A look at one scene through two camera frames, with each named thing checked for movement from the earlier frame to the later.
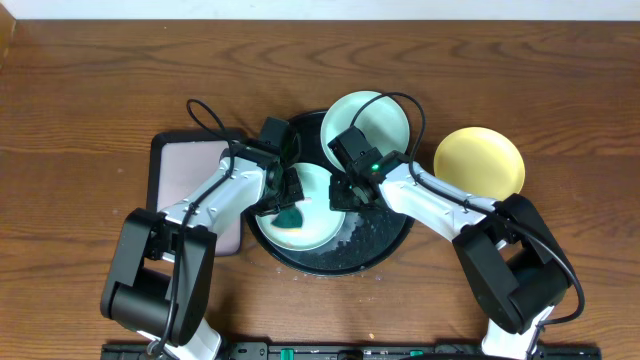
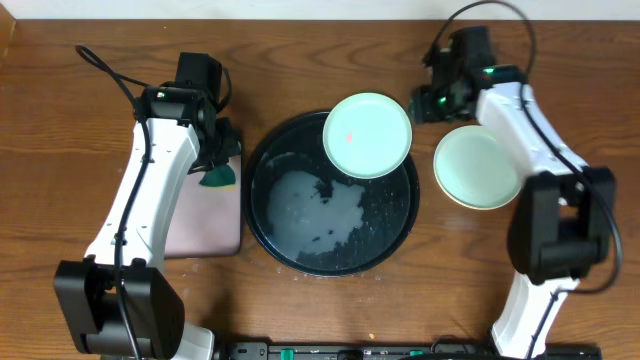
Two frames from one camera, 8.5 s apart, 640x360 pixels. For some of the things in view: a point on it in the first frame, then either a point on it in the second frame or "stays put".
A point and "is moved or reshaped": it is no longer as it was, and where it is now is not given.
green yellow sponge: [290, 219] is moved or reshaped
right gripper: [337, 201] → [420, 99]
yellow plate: [481, 162] is moved or reshaped
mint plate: [321, 225] → [473, 171]
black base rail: [355, 351] stays put
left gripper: [296, 185] → [232, 144]
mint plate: [384, 122] stays put
